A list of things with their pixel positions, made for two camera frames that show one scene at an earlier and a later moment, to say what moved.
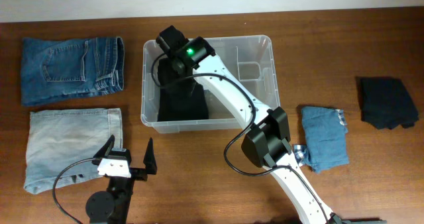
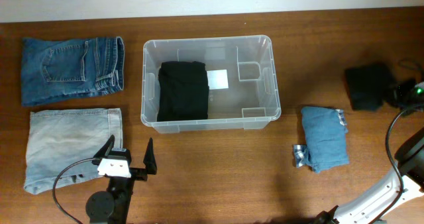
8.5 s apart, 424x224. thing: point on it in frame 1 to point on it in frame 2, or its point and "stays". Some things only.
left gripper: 140,174 stays
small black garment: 385,103 to 367,85
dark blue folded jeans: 54,69 stays
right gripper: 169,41 to 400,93
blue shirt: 326,132 stays
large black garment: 181,97 stays
